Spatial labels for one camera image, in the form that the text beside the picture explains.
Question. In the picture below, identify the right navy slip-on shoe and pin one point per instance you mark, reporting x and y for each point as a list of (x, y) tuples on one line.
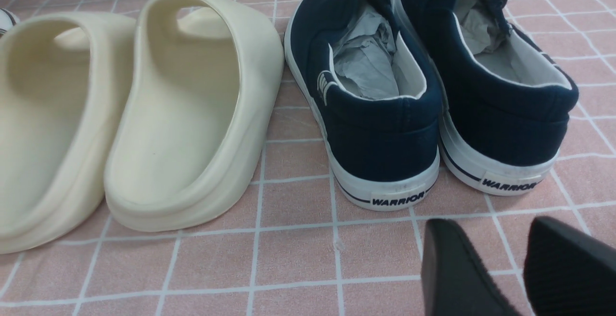
[(506, 102)]

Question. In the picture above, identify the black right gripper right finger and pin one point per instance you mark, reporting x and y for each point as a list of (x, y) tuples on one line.
[(567, 272)]

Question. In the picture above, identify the black canvas sneaker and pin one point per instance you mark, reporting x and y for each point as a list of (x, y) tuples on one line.
[(7, 21)]

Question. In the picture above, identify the left cream foam slipper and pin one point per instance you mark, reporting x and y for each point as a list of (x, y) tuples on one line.
[(65, 78)]

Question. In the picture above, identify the navy slip-on shoe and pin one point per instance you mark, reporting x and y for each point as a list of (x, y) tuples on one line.
[(375, 95), (506, 102)]

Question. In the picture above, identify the left navy slip-on shoe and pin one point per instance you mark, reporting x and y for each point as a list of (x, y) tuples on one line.
[(375, 95)]

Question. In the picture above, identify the pink checkered tablecloth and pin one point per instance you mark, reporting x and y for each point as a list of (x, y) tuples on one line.
[(293, 245)]

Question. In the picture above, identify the right cream foam slipper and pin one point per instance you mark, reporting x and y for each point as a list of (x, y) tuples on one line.
[(205, 81)]

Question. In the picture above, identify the cream foam slipper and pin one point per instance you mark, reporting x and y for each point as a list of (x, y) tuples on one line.
[(65, 78), (205, 81)]

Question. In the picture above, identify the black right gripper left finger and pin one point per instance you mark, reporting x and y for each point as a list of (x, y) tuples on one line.
[(455, 281)]

